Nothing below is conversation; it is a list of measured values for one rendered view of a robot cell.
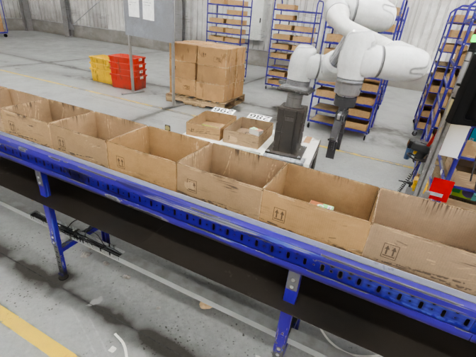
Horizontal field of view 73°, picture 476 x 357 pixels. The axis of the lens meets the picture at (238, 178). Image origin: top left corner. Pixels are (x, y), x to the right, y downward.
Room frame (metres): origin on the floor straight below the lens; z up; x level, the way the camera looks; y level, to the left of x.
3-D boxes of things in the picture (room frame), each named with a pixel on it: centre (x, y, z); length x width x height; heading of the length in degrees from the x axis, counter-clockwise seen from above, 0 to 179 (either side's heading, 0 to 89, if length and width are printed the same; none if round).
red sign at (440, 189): (1.59, -1.08, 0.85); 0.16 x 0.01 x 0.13; 66
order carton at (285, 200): (1.10, -0.33, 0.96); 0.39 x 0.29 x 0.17; 66
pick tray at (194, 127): (2.50, 0.24, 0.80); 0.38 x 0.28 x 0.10; 164
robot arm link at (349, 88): (1.16, -0.35, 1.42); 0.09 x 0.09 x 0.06
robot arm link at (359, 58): (1.16, -0.37, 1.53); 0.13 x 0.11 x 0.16; 88
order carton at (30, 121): (1.75, 1.10, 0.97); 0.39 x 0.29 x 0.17; 66
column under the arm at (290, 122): (2.22, -0.34, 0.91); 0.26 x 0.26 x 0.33; 72
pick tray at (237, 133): (2.40, -0.05, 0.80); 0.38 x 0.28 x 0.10; 161
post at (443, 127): (1.60, -1.00, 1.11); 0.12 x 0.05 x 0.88; 66
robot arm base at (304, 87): (2.24, -0.32, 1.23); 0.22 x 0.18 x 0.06; 67
